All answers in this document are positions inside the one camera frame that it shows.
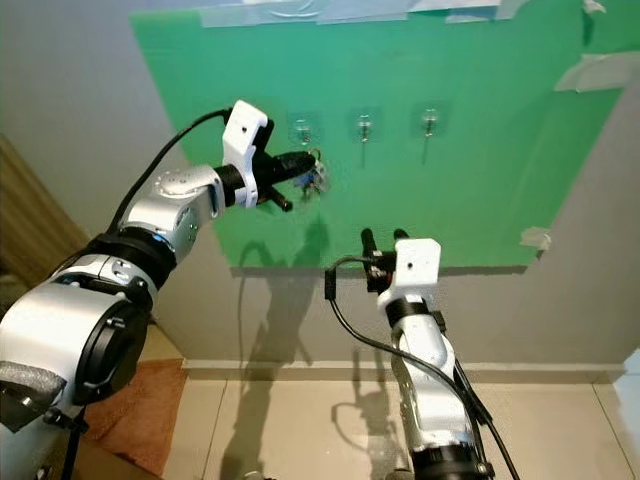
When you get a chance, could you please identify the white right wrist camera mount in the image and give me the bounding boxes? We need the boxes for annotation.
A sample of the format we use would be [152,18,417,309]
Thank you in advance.
[378,238,443,311]

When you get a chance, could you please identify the green wall board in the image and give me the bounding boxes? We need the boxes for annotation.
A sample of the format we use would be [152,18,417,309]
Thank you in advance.
[130,0,640,271]

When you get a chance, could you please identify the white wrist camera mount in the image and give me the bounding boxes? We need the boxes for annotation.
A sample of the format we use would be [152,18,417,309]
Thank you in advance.
[220,100,273,209]
[378,238,443,311]

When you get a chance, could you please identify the clear adhesive wall hook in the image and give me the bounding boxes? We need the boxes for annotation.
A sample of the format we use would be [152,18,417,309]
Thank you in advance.
[416,103,445,137]
[290,115,317,146]
[352,107,380,141]

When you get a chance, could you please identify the white tape piece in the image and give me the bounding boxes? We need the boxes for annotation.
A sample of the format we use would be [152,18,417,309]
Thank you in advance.
[520,227,554,252]
[555,50,640,93]

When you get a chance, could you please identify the long white tape strip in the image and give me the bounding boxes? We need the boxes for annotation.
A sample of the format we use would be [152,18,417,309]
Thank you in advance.
[200,0,421,28]

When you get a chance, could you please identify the wooden door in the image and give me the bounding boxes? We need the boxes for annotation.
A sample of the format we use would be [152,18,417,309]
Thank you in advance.
[0,135,61,291]

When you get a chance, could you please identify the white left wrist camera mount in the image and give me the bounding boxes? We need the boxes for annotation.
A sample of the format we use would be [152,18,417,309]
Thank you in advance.
[220,100,273,209]

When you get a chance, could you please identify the pale blue furniture piece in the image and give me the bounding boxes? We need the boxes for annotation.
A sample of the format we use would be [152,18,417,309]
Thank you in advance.
[625,348,640,401]

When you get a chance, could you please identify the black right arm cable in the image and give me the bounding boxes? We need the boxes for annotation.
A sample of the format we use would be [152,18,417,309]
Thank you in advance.
[325,255,521,480]

